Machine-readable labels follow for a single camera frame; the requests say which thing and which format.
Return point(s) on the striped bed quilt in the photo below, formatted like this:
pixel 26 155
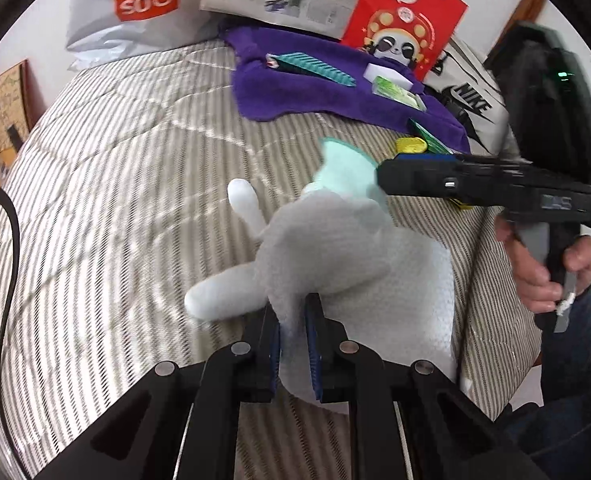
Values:
pixel 121 197

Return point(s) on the purple towel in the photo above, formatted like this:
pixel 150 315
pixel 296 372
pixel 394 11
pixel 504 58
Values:
pixel 263 94

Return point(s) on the green tissue pack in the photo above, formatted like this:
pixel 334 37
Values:
pixel 390 90

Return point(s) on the green wet wipe packet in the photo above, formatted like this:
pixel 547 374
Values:
pixel 435 146

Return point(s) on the white Miniso plastic bag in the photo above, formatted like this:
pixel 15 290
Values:
pixel 104 31

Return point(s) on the beige Nike waist bag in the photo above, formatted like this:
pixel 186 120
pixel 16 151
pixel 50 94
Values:
pixel 469 91

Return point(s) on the light green cloth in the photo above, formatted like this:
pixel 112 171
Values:
pixel 347 171

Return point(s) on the person's right hand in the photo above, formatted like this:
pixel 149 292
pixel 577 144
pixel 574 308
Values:
pixel 537 292

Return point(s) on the teal knitted cloth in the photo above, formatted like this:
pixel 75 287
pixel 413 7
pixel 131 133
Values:
pixel 300 63

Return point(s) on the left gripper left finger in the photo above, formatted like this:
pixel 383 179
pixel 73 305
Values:
pixel 179 422

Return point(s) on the white sponge block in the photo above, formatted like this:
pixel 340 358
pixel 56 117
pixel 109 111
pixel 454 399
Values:
pixel 372 71

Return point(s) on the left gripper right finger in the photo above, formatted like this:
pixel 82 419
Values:
pixel 406 421

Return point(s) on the yellow black pouch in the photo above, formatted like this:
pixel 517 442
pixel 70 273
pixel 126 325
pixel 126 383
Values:
pixel 410 145

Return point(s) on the red panda paper bag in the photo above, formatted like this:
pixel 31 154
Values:
pixel 410 32

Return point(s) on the wooden sign board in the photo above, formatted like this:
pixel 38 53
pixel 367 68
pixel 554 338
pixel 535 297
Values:
pixel 16 118

